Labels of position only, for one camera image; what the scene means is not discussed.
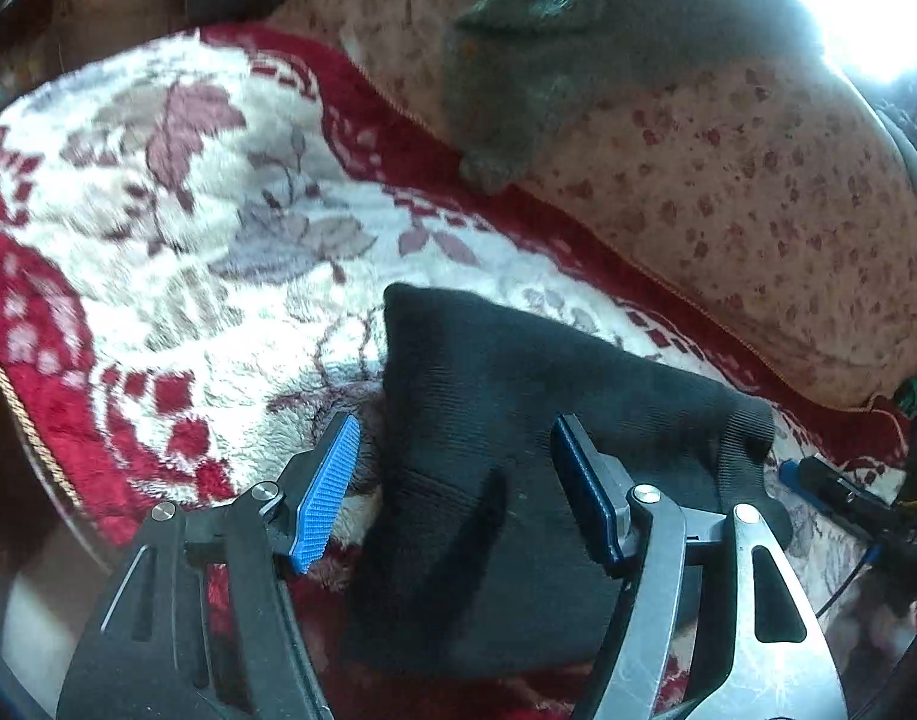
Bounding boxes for grey knitted cardigan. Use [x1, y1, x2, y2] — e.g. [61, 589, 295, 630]
[439, 0, 826, 194]

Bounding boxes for grey cloth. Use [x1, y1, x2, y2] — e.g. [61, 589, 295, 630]
[876, 99, 917, 192]

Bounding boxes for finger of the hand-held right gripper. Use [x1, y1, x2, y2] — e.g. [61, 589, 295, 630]
[777, 456, 883, 533]

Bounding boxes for black pants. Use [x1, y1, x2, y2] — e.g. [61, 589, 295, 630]
[342, 283, 795, 676]

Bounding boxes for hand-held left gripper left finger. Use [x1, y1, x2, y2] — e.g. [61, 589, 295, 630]
[56, 411, 363, 720]

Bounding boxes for red and white floral blanket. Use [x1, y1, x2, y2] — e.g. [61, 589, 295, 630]
[0, 21, 916, 713]

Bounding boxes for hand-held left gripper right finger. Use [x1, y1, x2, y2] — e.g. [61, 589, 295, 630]
[549, 414, 849, 720]

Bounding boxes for beige floral pillow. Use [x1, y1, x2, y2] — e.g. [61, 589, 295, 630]
[267, 0, 917, 412]

